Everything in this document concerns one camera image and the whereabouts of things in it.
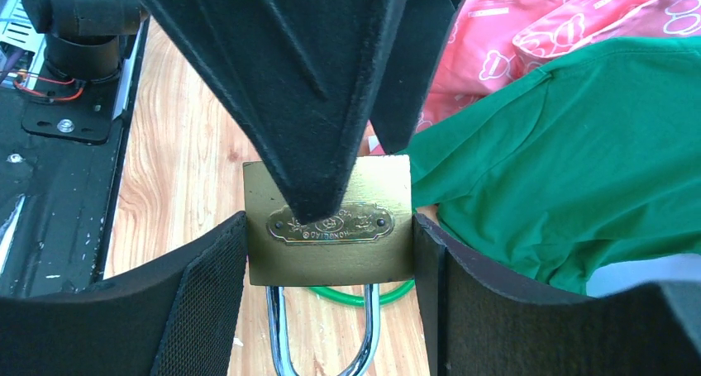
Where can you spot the brass padlock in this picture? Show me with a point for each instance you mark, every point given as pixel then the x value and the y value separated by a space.
pixel 367 241

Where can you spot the green t-shirt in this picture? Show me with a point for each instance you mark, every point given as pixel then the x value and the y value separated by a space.
pixel 589 160

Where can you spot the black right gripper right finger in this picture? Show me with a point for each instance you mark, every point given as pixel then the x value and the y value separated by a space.
pixel 481 318

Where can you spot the pink patterned garment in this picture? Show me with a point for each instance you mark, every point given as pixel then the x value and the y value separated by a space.
pixel 536 28

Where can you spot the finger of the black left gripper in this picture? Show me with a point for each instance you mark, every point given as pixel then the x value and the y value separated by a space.
pixel 300 78
pixel 416 53

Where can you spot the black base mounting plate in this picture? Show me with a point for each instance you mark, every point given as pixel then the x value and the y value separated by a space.
pixel 61 171

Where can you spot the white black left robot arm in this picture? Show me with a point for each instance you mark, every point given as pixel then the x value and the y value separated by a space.
pixel 76 28

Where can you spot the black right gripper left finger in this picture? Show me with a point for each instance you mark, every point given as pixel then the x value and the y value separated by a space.
pixel 175 315

